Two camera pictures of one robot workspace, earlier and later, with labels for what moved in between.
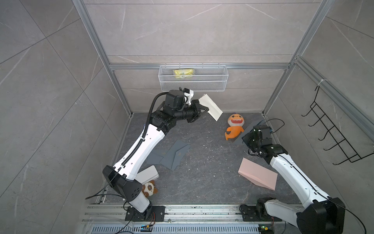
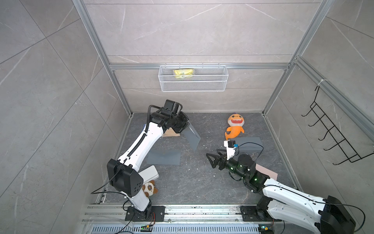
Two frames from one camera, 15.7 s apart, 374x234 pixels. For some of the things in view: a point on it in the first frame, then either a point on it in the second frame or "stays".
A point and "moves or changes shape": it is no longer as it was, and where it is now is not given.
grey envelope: (239, 141) moves or changes shape
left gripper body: (189, 113) to (178, 123)
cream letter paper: (214, 109) to (170, 132)
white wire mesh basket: (203, 78) stays
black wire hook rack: (351, 155) stays
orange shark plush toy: (235, 121) stays
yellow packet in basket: (182, 73) stays
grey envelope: (175, 154) to (191, 135)
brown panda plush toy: (149, 189) stays
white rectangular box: (147, 175) stays
